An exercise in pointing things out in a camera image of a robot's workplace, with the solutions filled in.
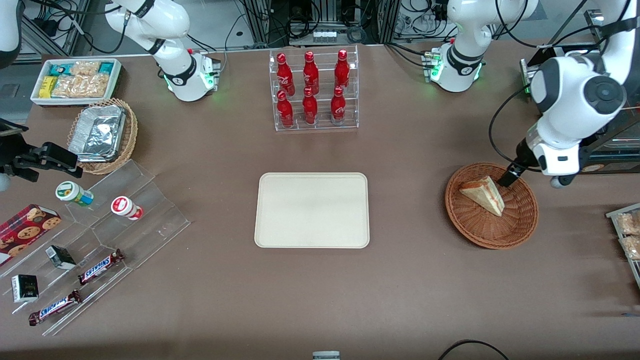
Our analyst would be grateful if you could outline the triangular sandwich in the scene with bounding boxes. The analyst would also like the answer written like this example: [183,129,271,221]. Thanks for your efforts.
[459,175,506,217]

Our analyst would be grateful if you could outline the light wicker basket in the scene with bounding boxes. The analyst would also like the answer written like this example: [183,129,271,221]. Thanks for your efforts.
[67,98,139,175]

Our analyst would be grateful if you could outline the grey metal snack tray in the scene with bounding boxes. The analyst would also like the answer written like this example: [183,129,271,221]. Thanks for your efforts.
[606,202,640,288]

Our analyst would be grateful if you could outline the red label drink cup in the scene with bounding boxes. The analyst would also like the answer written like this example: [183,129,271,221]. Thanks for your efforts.
[110,196,144,221]

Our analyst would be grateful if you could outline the red cookie box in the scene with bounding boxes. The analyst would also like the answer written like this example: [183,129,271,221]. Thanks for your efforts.
[0,203,62,267]

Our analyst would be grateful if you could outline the green label drink cup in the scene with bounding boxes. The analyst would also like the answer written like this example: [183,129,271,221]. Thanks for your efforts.
[55,181,95,208]

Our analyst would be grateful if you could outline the Snickers chocolate bar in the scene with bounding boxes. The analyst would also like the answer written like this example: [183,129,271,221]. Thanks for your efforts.
[28,289,82,327]
[78,249,125,286]

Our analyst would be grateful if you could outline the brown round wicker basket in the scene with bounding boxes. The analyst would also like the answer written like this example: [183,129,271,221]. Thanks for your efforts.
[445,162,540,250]

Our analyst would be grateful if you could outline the silver foil tray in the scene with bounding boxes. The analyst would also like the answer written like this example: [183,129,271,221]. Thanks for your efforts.
[68,104,127,163]

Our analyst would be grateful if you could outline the clear acrylic stepped display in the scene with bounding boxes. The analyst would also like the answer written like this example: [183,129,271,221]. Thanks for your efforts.
[0,159,191,337]

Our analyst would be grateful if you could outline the small black chocolate box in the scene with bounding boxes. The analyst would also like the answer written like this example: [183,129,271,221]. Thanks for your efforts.
[11,274,39,304]
[45,245,77,271]

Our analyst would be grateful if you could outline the black food warmer case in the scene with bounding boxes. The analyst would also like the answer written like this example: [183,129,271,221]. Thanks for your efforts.
[520,9,640,175]

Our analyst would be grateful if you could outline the white rectangular snack bin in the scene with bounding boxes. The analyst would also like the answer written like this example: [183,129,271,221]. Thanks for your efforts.
[30,58,123,107]

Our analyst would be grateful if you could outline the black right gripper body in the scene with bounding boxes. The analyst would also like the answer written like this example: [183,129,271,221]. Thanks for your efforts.
[0,119,41,183]

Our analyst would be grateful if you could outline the red cola bottle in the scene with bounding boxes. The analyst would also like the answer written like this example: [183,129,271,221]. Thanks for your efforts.
[302,87,319,125]
[303,51,320,95]
[334,49,350,91]
[276,53,296,97]
[276,90,294,129]
[330,86,347,125]

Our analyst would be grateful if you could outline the black table cable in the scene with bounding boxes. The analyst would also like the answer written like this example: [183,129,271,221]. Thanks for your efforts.
[438,339,509,360]

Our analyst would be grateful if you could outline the clear acrylic bottle rack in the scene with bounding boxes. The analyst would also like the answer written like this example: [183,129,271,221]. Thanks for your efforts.
[269,45,360,132]

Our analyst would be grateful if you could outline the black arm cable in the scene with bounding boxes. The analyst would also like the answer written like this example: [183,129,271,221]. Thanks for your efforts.
[488,85,543,174]

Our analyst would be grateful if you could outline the brown fried snack bag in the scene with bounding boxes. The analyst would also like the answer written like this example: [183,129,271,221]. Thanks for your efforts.
[620,235,640,260]
[616,210,640,235]

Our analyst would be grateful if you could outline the clear rice cracker bag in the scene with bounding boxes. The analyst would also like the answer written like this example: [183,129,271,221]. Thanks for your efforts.
[70,60,101,77]
[52,74,110,99]

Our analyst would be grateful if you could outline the beige rectangular tray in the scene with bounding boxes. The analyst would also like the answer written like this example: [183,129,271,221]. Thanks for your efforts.
[254,172,371,249]

